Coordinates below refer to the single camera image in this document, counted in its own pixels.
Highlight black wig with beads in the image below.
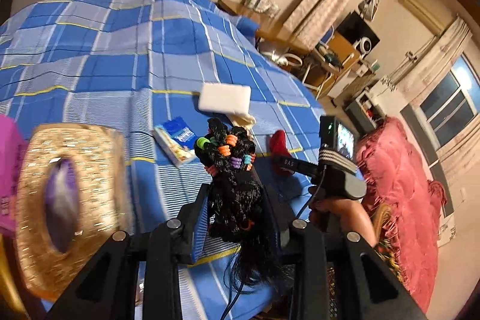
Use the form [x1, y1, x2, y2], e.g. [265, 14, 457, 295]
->
[194, 118, 284, 289]

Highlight blue Tempo tissue pack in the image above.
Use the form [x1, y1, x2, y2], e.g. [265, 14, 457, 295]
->
[153, 116, 198, 167]

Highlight cream knitted cloth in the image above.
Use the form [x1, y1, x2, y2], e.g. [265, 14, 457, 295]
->
[227, 114, 256, 136]

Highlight white sponge block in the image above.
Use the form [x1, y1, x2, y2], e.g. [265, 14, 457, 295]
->
[198, 83, 251, 115]

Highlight red sock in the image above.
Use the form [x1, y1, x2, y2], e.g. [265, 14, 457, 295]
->
[268, 129, 294, 176]

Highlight person right hand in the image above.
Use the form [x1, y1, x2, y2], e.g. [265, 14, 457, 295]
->
[309, 197, 378, 247]

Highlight pink quilt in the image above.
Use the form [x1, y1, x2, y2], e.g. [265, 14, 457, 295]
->
[356, 117, 446, 312]

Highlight wicker chair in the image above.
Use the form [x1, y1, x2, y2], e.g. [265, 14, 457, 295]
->
[372, 203, 404, 283]

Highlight ornate gold tissue box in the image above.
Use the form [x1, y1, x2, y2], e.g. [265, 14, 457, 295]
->
[16, 123, 134, 301]

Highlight blue plaid bed sheet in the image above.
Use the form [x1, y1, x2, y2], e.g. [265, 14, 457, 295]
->
[0, 0, 327, 320]

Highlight wooden folding chair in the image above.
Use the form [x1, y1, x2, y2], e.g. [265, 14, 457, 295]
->
[301, 29, 360, 99]

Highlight white small fan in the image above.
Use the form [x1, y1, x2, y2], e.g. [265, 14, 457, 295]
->
[355, 37, 373, 55]

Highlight black monitor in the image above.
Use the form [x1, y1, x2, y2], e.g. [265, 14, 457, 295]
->
[335, 12, 380, 49]

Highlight wooden desk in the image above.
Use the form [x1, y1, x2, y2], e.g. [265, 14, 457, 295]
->
[216, 0, 310, 55]

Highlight gold tray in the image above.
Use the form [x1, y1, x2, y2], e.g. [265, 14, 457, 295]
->
[0, 237, 28, 319]

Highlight air conditioner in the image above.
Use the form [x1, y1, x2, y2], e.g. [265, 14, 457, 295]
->
[399, 0, 445, 36]

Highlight purple carton box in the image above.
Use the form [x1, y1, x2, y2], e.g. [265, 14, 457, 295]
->
[0, 115, 27, 237]

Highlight jars on desk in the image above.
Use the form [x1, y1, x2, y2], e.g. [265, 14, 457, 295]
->
[242, 0, 280, 18]

